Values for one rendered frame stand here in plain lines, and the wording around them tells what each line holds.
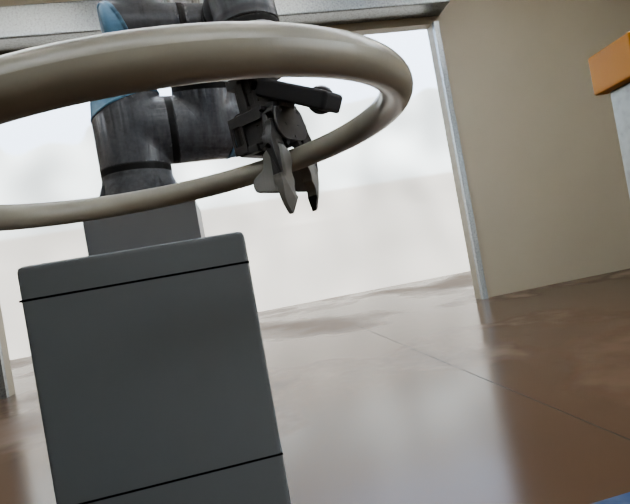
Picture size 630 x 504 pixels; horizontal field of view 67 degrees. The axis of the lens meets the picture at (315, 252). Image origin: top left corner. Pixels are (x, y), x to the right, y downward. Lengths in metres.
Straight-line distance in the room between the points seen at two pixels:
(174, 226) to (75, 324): 0.26
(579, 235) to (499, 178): 1.18
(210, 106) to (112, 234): 0.34
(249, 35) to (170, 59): 0.04
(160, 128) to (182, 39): 0.83
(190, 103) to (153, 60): 0.85
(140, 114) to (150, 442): 0.65
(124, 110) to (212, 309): 0.46
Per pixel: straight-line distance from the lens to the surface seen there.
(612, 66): 1.13
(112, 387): 0.95
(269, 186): 0.65
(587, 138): 6.59
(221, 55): 0.27
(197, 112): 1.11
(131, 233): 1.02
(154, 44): 0.27
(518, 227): 5.89
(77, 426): 0.98
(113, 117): 1.11
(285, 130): 0.66
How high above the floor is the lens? 0.78
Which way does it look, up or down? 1 degrees up
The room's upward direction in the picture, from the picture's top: 10 degrees counter-clockwise
